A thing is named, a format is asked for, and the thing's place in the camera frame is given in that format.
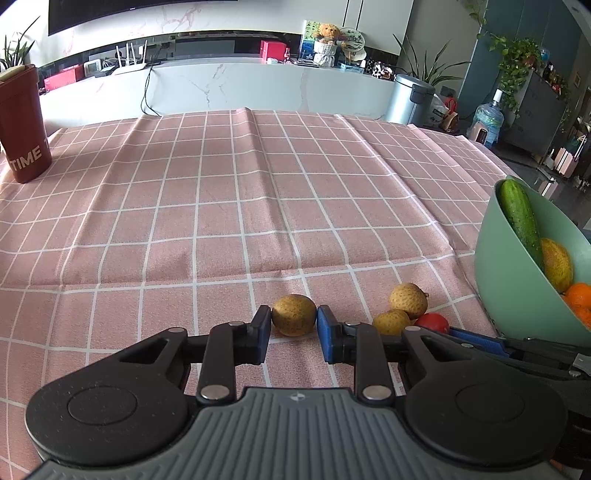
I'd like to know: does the pink-red flat box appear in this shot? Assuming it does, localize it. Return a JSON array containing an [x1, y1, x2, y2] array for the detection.
[[43, 64, 86, 92]]

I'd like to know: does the silver pedal trash can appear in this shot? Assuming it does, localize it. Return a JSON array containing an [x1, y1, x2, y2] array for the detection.
[[385, 73, 437, 127]]

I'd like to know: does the brown longan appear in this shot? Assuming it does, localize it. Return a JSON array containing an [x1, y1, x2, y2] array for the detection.
[[271, 294, 318, 337], [372, 309, 411, 336], [389, 282, 428, 320]]

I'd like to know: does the red box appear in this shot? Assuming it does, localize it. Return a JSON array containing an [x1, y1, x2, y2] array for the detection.
[[259, 40, 288, 64]]

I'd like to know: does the round decorative fan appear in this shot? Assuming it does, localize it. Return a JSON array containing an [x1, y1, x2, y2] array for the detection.
[[339, 26, 369, 62]]

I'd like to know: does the white plastic bag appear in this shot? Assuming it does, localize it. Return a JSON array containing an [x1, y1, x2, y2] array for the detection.
[[427, 94, 459, 128]]

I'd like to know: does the blue water jug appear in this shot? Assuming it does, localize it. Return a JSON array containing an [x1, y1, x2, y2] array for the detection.
[[470, 89, 505, 148]]

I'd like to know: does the brown teddy bear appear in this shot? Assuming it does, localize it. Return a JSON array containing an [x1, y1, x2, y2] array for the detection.
[[313, 23, 342, 45]]

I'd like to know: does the pink checked tablecloth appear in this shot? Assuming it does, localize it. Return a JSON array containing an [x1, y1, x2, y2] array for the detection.
[[0, 108, 591, 480]]

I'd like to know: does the black television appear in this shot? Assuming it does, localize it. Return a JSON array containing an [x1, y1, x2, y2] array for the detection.
[[48, 0, 228, 36]]

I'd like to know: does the green colander bowl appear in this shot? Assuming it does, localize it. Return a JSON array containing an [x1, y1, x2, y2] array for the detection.
[[474, 177, 591, 348]]

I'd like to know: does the trailing pothos plant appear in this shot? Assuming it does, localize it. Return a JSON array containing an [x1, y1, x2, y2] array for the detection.
[[479, 31, 544, 112]]

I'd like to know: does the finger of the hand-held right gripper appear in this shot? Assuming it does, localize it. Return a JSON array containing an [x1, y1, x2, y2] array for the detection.
[[447, 326, 591, 376]]

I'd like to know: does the black cable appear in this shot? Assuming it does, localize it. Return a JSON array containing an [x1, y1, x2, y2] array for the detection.
[[140, 59, 163, 117]]

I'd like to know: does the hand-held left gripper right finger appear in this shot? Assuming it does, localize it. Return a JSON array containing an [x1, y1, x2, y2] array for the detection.
[[316, 305, 467, 404]]

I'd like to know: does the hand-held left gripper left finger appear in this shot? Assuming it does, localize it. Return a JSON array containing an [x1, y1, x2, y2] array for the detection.
[[117, 304, 273, 405]]

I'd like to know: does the white router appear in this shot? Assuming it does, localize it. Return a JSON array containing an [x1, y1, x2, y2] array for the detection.
[[112, 40, 151, 76]]

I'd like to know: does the dark red tumbler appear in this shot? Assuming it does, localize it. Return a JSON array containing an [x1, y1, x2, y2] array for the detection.
[[0, 65, 53, 185]]

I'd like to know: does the green plant in glass vase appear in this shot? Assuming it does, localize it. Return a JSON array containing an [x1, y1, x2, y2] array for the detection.
[[0, 16, 41, 73]]

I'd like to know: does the blue picture card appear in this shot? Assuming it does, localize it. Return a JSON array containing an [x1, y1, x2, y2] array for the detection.
[[299, 20, 324, 62]]

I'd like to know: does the pink suitcase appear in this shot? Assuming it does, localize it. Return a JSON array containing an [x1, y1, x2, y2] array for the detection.
[[553, 147, 583, 179]]

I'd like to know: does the small red tomato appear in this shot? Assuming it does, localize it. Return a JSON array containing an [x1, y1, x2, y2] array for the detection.
[[414, 312, 450, 334]]

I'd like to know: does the long-leaf potted plant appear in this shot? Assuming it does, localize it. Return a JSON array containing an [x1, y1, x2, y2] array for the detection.
[[392, 32, 472, 89]]

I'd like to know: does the white marble TV cabinet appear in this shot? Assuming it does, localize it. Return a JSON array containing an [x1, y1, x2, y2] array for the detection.
[[36, 61, 403, 136]]

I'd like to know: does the green cucumber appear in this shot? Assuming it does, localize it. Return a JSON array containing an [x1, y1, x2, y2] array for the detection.
[[496, 178, 546, 271]]

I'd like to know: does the grey sideboard cabinet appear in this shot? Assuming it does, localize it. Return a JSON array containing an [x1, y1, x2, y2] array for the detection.
[[502, 68, 574, 161]]

